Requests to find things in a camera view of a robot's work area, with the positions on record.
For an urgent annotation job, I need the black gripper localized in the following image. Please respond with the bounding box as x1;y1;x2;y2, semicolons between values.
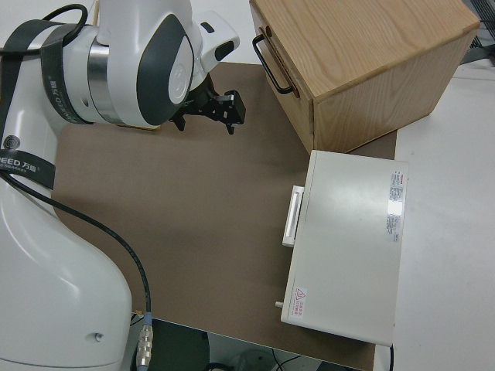
169;83;248;135

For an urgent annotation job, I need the brown table mat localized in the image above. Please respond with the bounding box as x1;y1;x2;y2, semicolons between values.
49;61;399;371

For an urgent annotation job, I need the wooden cabinet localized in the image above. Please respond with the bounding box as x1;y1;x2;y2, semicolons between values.
249;0;480;154

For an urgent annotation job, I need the cream toaster oven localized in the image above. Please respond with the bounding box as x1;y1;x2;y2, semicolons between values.
278;149;410;347

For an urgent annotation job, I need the black cabinet handle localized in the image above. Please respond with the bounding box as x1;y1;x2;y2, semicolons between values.
251;35;295;95

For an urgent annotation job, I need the cream oven door handle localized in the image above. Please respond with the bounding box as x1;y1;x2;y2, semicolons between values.
281;185;306;248

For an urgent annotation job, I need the black branded strap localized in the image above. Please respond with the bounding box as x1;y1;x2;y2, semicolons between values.
37;22;93;127
0;132;57;191

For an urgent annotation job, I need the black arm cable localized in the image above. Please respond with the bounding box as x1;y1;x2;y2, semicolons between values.
0;3;155;368

